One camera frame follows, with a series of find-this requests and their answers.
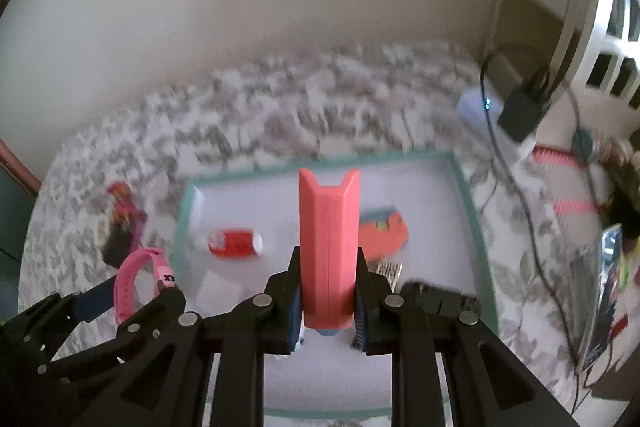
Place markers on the black power adapter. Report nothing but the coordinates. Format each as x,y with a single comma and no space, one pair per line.
522,112

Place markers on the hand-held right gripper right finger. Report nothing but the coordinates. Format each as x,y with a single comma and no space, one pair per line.
360,317

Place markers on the pink toy figure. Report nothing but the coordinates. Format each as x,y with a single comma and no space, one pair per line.
125,209

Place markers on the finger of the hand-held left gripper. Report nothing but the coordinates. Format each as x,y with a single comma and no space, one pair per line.
145,322
95,301

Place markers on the black box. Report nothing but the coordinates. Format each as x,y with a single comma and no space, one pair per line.
117,243

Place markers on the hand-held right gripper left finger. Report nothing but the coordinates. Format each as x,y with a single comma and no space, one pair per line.
295,312

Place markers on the shiny printed packet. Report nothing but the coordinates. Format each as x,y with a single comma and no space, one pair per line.
605,292

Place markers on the paper-wrapped stick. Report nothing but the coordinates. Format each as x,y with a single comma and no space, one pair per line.
389,271

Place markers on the small teal object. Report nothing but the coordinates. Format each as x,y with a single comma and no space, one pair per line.
583,143

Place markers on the red can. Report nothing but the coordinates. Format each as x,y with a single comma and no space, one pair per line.
235,243

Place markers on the pink board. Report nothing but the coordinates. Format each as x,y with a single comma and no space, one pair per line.
20,167

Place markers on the pale lavender box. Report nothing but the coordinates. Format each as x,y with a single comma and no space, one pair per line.
477,109

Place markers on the pink wristband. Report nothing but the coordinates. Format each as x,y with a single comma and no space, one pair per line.
122,287

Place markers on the white window frame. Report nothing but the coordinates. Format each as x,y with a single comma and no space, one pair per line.
615,42

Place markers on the pink comb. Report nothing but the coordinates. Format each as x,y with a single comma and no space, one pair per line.
556,155
575,208

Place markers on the small white device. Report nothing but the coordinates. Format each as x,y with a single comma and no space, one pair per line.
198,203

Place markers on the pink and blue plastic case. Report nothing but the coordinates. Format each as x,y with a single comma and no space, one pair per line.
325,247

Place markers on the white tray with teal rim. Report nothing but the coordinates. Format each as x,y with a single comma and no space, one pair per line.
270,202

